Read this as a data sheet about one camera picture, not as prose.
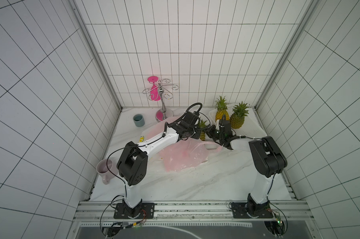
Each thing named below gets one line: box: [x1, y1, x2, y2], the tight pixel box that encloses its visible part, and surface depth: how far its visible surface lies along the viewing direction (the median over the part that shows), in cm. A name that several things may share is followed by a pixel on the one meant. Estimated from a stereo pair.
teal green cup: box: [132, 113, 146, 128], surface depth 109 cm
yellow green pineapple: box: [229, 101, 250, 129], surface depth 97 cm
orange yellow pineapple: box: [214, 95, 230, 122], surface depth 102 cm
